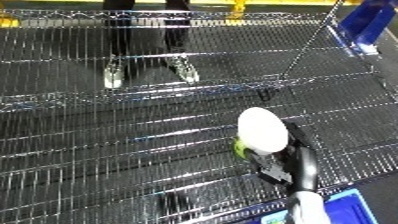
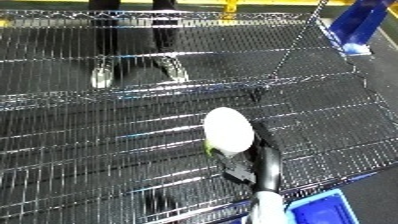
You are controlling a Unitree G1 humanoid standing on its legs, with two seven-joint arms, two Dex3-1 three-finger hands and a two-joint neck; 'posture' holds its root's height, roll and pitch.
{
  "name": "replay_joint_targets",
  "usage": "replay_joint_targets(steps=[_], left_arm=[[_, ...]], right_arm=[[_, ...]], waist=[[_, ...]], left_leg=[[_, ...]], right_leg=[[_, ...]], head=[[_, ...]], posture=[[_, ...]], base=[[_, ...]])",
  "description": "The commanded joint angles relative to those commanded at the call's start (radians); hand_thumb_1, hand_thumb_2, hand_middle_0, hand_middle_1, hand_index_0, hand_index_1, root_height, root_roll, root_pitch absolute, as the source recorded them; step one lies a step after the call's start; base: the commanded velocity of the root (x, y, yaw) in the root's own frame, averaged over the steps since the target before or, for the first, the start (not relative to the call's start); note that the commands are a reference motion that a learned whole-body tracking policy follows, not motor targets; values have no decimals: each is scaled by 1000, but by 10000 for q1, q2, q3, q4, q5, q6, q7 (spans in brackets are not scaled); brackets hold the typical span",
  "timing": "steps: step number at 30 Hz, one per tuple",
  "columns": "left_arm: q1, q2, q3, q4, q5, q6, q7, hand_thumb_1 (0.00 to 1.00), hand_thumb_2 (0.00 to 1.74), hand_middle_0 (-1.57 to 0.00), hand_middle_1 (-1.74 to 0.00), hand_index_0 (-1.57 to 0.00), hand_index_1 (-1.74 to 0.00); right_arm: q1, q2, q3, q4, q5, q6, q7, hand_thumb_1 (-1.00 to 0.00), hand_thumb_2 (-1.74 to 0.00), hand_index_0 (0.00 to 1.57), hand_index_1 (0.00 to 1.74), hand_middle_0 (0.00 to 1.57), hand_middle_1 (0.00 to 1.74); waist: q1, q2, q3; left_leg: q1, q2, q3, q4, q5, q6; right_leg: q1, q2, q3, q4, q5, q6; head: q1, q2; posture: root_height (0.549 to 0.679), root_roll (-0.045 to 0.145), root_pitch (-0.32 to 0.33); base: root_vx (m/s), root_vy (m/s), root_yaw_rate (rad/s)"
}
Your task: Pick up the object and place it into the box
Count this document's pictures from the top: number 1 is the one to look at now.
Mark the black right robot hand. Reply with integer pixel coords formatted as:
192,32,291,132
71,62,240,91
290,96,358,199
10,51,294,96
246,119,322,195

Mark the white paper cup green band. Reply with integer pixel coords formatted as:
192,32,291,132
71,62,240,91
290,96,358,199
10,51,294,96
230,106,292,160

